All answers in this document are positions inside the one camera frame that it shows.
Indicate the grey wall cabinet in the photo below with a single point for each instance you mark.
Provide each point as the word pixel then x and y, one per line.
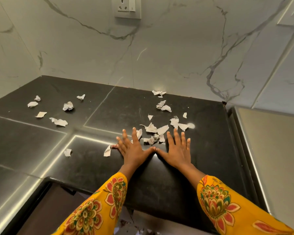
pixel 292 12

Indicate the person's right middle finger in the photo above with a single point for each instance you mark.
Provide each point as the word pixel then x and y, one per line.
pixel 177 138

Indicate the person's left little finger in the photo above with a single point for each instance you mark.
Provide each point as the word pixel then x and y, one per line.
pixel 116 148

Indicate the person's right thumb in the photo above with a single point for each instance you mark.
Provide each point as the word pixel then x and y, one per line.
pixel 162 153

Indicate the person's left forearm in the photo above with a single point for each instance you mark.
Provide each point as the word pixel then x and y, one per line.
pixel 105 205

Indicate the person's left thumb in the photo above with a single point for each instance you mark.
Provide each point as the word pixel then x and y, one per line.
pixel 149 152

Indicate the person's right little finger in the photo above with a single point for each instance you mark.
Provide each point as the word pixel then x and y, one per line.
pixel 188 144

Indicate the stainless steel appliance top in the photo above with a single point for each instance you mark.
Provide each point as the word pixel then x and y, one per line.
pixel 276 154

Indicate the person's right forearm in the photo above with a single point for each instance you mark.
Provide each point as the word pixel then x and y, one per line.
pixel 218 203

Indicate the person's left middle finger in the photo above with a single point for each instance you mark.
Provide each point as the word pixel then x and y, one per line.
pixel 126 138

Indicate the person's left hand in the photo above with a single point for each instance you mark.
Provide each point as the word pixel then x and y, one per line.
pixel 133 154

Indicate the brown base cabinet door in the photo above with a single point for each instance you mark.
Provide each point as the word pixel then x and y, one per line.
pixel 51 210

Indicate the person's right hand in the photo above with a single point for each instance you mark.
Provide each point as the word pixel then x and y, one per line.
pixel 178 155

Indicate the white wall socket switch plate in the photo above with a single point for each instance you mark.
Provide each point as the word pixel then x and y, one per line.
pixel 126 8

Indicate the scattered torn white paper scraps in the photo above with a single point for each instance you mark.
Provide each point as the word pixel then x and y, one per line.
pixel 151 129

